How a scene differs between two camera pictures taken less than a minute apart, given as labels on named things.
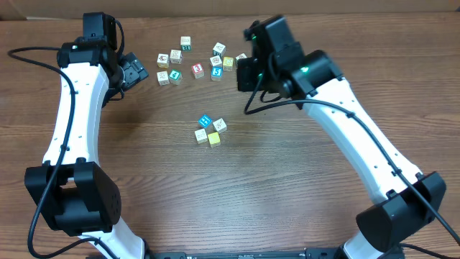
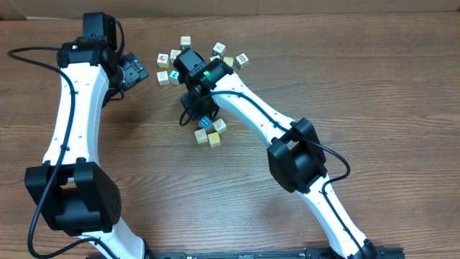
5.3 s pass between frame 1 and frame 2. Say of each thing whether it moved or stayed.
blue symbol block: stayed
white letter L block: stayed
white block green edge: stayed
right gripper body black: moved
